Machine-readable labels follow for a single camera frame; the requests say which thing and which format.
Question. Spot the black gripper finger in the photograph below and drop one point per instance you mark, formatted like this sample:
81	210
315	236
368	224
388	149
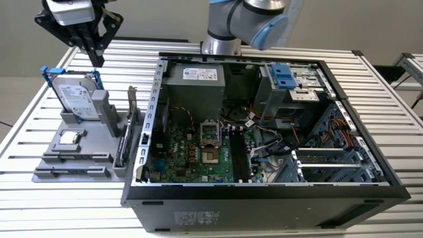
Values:
113	27
52	29

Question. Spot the RAM stick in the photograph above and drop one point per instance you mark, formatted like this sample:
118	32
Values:
72	170
76	156

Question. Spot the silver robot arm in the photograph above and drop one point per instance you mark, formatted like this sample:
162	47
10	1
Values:
224	22

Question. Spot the black RAM slot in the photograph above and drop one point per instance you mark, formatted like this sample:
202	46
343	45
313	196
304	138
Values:
233	156
237	156
241	156
245	156

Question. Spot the hard disk in blue carrier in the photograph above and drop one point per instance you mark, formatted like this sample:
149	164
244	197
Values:
76	99

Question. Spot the grey power supply unit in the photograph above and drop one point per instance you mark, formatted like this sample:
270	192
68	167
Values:
194	99

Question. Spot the black case fan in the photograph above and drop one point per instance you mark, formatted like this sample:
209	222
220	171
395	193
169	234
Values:
164	116

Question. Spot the silver CPU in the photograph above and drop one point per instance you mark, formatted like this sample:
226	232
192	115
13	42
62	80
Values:
69	137

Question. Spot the grey parts rack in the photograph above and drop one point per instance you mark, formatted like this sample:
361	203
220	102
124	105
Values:
89	138

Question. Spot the graphics card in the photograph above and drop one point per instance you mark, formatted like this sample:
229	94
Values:
122	146

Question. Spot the silver disk bay cage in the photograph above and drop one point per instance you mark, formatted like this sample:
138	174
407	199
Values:
273	99

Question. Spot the green motherboard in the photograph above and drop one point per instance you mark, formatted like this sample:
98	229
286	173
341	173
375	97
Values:
184	158

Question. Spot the CPU socket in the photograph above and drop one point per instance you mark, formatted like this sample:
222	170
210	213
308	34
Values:
210	156

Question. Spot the grey perforated disk bay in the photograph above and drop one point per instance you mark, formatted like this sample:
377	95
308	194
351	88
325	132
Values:
316	165

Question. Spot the black PC case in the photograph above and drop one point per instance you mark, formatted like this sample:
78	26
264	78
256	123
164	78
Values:
230	213

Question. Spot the metal slat side table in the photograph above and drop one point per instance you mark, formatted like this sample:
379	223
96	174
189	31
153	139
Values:
409	64

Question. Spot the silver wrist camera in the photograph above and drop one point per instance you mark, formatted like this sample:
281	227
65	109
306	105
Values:
70	12

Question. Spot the blue plastic drive bracket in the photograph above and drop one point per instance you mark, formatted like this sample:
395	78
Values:
280	74

